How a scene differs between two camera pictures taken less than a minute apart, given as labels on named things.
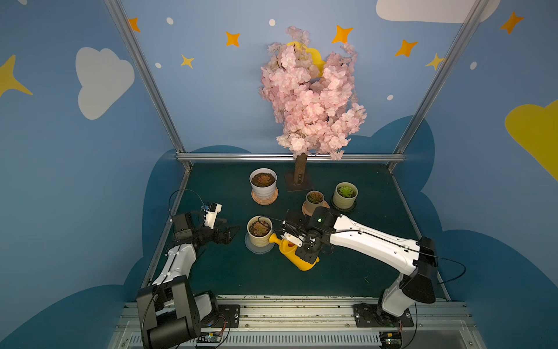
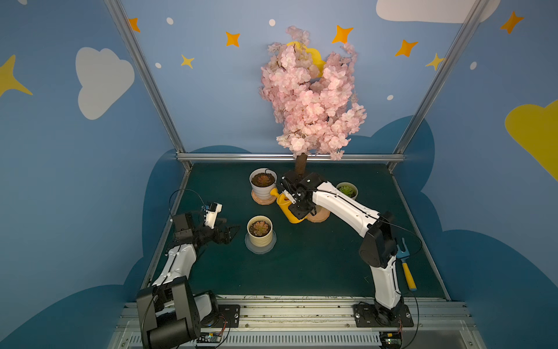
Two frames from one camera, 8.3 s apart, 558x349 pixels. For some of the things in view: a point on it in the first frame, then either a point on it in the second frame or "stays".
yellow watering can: x=290 y=250 to x=284 y=202
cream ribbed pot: x=259 y=229 stays
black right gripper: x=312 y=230 to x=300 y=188
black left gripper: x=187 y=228 stays
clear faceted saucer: x=258 y=250 stays
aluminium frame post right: x=446 y=70 stays
